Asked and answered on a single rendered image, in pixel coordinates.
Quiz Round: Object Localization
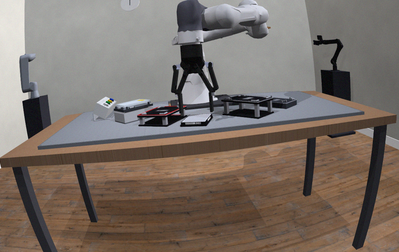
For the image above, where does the white button panel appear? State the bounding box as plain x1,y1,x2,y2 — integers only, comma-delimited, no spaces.
93,97,116,121

